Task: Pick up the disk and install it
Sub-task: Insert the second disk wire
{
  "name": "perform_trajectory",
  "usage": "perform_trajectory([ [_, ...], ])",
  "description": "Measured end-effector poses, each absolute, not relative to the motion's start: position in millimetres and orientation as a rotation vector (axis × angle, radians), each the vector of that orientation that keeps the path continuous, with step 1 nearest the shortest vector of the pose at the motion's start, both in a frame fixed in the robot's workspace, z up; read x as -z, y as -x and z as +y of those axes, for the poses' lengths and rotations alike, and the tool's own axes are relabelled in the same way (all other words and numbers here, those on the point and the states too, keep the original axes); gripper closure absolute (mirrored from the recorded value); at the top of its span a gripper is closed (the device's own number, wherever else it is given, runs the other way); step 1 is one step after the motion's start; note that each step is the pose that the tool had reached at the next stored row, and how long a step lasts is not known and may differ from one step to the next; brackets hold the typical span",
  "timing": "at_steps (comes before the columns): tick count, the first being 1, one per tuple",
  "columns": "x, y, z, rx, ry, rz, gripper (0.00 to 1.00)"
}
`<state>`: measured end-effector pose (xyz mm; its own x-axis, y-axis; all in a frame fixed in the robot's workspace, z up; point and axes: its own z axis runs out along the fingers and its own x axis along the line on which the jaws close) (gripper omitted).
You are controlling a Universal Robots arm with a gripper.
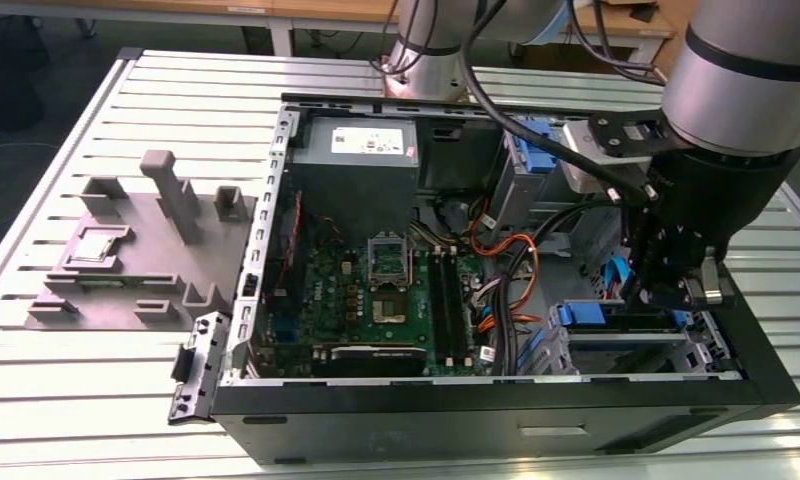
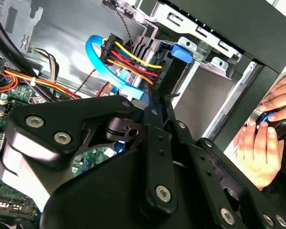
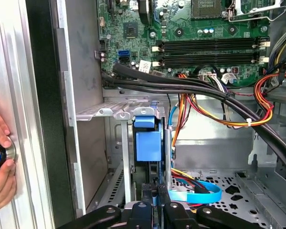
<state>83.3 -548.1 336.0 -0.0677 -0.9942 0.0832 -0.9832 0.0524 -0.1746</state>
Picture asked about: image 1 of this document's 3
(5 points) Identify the black graphics card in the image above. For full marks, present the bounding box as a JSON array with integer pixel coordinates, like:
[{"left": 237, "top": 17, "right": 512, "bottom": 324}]
[{"left": 309, "top": 343, "right": 429, "bottom": 379}]

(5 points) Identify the black cable bundle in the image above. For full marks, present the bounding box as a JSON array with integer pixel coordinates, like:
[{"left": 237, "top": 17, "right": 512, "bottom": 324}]
[{"left": 490, "top": 197, "right": 632, "bottom": 376}]

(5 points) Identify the grey power supply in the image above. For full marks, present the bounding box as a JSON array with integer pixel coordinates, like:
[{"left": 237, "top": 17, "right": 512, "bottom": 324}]
[{"left": 283, "top": 117, "right": 421, "bottom": 241}]

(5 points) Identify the metal socket cover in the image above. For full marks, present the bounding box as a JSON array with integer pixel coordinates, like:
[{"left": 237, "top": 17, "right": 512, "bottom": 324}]
[{"left": 365, "top": 234, "right": 418, "bottom": 294}]

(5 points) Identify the wooden desk with white frame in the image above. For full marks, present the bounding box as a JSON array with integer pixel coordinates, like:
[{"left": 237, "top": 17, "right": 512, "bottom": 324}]
[
  {"left": 51, "top": 0, "right": 294, "bottom": 57},
  {"left": 271, "top": 0, "right": 678, "bottom": 76}
]

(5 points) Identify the grey parts rack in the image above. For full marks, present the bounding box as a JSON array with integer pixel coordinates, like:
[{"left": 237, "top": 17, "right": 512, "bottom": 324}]
[{"left": 23, "top": 148, "right": 259, "bottom": 335}]

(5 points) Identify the metal optical drive cage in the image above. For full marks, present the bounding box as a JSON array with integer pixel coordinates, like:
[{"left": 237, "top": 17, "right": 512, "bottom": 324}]
[{"left": 490, "top": 117, "right": 632, "bottom": 236}]

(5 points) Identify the blue data wire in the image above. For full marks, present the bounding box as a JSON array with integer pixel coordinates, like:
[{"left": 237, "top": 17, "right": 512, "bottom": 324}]
[{"left": 598, "top": 253, "right": 636, "bottom": 302}]

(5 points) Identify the brown wooden cabinet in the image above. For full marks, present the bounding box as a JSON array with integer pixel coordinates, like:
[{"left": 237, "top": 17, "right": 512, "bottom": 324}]
[{"left": 652, "top": 0, "right": 701, "bottom": 81}]

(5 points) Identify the blue drive latch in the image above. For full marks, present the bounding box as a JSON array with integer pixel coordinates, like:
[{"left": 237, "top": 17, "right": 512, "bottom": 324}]
[{"left": 514, "top": 119, "right": 562, "bottom": 175}]

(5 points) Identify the hard disk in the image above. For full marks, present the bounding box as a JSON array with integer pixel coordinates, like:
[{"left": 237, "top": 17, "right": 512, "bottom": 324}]
[{"left": 516, "top": 298, "right": 696, "bottom": 375}]

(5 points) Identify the grey card retainer bracket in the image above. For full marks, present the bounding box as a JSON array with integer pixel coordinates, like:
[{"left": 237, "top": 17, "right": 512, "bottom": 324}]
[{"left": 165, "top": 309, "right": 233, "bottom": 426}]

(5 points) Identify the blue VGA port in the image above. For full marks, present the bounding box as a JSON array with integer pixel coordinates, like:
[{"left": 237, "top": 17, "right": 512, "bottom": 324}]
[{"left": 270, "top": 313, "right": 299, "bottom": 347}]

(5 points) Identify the orange wire bundle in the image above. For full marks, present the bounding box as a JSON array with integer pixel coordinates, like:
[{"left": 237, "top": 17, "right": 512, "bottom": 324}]
[{"left": 468, "top": 192, "right": 542, "bottom": 334}]

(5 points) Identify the CPU socket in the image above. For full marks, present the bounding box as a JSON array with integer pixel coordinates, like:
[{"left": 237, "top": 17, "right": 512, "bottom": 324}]
[{"left": 370, "top": 292, "right": 414, "bottom": 326}]

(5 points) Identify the black office chair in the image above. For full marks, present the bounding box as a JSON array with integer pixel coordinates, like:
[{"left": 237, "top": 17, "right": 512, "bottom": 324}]
[{"left": 0, "top": 14, "right": 51, "bottom": 134}]

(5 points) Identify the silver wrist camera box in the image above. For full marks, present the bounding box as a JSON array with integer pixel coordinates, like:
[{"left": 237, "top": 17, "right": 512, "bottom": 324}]
[{"left": 561, "top": 121, "right": 656, "bottom": 195}]

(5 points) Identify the green motherboard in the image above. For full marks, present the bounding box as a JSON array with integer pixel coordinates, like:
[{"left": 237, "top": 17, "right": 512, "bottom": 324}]
[{"left": 251, "top": 234, "right": 501, "bottom": 379}]

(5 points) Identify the green RAM stick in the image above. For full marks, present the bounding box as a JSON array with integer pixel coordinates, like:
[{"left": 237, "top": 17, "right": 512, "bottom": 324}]
[{"left": 71, "top": 274, "right": 145, "bottom": 291}]

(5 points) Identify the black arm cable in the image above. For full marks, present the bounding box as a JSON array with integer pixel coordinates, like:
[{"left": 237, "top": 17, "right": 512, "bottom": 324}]
[{"left": 457, "top": 0, "right": 661, "bottom": 204}]

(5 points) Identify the black open PC case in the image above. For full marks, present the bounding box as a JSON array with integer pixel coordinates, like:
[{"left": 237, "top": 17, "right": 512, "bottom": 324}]
[{"left": 209, "top": 91, "right": 800, "bottom": 464}]

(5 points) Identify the silver CPU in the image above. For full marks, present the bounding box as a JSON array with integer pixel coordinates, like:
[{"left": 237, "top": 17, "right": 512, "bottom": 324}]
[{"left": 67, "top": 229, "right": 119, "bottom": 266}]

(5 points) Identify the metal disk bay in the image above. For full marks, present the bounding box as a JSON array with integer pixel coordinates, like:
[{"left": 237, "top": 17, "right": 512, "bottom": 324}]
[{"left": 546, "top": 298, "right": 718, "bottom": 376}]

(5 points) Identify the black RAM slot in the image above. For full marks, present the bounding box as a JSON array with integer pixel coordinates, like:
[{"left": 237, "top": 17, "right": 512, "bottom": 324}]
[
  {"left": 425, "top": 244, "right": 456, "bottom": 369},
  {"left": 442, "top": 244, "right": 476, "bottom": 370}
]

